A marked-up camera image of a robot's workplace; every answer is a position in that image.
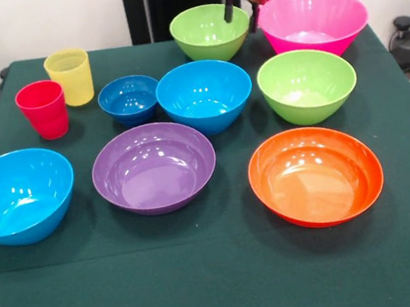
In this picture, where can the green plastic bowl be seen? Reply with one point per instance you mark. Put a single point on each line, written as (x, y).
(305, 82)
(208, 42)

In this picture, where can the pink plastic bowl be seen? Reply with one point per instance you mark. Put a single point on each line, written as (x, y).
(312, 20)

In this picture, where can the light blue plastic bowl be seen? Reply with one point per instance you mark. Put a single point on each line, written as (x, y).
(17, 202)
(204, 92)

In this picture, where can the small dark blue bowl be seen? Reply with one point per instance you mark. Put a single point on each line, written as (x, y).
(129, 103)

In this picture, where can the purple plastic bowl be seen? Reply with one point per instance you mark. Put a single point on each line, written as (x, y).
(154, 172)

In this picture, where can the yellow plastic cup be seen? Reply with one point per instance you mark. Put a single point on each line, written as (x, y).
(72, 80)

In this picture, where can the orange plastic bowl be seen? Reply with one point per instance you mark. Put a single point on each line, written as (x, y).
(315, 180)

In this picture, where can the red plastic cup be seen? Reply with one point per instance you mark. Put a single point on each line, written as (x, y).
(49, 122)

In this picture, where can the dark green tablecloth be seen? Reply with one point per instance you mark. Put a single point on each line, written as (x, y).
(223, 280)

